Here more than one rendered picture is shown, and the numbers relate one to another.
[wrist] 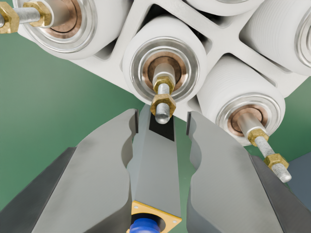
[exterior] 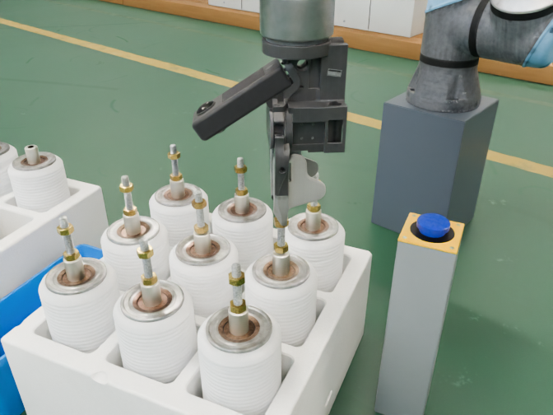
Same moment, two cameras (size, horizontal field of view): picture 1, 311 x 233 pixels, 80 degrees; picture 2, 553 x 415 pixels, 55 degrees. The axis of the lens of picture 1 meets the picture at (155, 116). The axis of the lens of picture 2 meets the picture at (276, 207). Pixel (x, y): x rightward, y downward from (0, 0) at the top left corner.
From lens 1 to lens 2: 0.60 m
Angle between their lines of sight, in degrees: 64
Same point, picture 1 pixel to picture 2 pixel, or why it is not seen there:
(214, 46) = not seen: hidden behind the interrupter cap
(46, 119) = not seen: outside the picture
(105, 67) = (301, 359)
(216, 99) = (299, 246)
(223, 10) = (234, 251)
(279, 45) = (254, 229)
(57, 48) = (268, 329)
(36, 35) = (258, 342)
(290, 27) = (242, 226)
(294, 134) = (380, 252)
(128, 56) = (270, 291)
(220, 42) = not seen: hidden behind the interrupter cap
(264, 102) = (295, 221)
